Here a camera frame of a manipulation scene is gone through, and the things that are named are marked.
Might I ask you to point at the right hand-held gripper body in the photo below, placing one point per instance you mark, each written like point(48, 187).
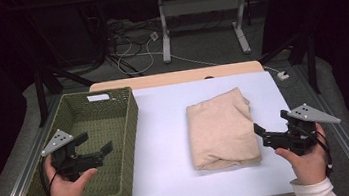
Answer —
point(296, 138)

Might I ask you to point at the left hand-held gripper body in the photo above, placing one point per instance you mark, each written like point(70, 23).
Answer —
point(70, 164)

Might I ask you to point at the green woven basket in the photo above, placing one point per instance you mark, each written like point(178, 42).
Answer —
point(105, 126)

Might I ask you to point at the beige cloth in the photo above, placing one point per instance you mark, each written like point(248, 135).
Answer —
point(221, 129)

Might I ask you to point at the person's right hand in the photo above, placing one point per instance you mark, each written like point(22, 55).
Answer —
point(308, 165)

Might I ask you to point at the person's left hand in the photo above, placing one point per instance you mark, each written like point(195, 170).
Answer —
point(67, 195)

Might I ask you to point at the white power socket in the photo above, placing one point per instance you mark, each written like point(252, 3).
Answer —
point(283, 75)

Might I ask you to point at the white label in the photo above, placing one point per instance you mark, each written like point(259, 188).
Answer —
point(98, 97)

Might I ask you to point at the black stand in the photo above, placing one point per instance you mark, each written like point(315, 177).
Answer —
point(311, 61)
point(40, 97)

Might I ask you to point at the white board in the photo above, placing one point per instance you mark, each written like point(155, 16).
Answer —
point(167, 139)

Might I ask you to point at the wooden table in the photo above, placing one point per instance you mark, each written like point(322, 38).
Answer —
point(176, 76)

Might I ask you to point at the white-legged table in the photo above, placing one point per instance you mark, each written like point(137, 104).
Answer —
point(201, 4)

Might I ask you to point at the metal rail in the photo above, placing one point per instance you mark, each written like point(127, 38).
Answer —
point(21, 177)
point(345, 137)

